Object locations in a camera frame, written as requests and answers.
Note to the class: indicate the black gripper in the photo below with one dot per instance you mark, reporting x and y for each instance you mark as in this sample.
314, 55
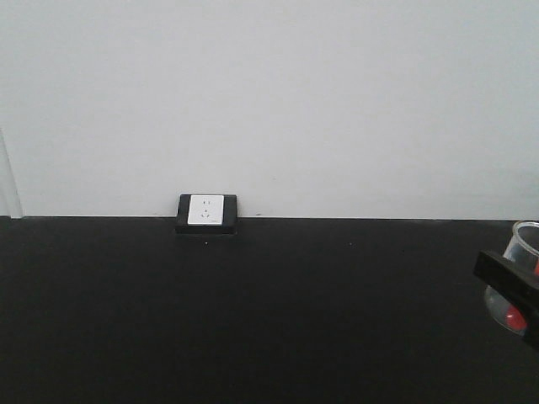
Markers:
508, 283

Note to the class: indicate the clear glass beaker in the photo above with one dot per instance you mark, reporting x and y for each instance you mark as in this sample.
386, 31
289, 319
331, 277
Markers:
523, 246

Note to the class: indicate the red stirring rod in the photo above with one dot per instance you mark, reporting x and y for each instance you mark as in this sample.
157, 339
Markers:
514, 320

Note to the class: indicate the white wall socket black base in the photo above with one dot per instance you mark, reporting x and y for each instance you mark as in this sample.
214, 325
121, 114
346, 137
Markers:
206, 214

